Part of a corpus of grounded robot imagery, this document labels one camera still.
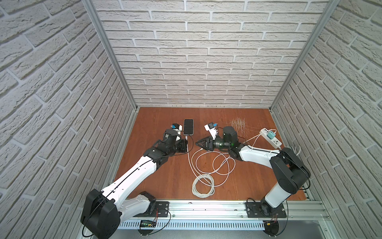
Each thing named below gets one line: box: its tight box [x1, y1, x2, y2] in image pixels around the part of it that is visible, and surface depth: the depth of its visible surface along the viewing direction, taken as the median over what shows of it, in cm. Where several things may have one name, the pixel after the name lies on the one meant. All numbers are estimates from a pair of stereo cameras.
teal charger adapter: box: [266, 130, 277, 140], surface depth 97 cm
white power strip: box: [259, 127, 283, 149], surface depth 99 cm
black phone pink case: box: [183, 118, 194, 136], surface depth 108 cm
